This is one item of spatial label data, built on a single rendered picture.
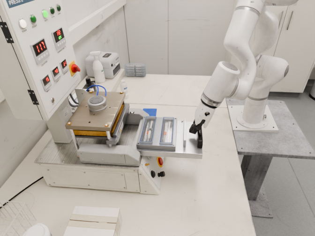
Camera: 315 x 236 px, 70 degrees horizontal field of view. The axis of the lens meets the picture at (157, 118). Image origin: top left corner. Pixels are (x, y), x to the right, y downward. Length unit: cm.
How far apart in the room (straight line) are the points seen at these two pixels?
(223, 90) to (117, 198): 66
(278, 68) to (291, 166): 136
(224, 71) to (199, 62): 266
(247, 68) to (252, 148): 59
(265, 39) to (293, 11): 187
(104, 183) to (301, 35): 272
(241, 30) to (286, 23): 219
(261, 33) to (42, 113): 98
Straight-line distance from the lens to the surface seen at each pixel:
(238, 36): 88
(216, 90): 85
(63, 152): 110
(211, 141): 135
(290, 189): 229
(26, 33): 84
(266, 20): 117
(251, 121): 148
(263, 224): 200
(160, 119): 108
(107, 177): 104
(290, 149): 145
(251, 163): 173
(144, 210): 104
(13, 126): 139
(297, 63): 330
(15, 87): 90
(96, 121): 92
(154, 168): 108
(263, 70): 130
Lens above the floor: 164
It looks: 36 degrees down
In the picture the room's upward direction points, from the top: 2 degrees counter-clockwise
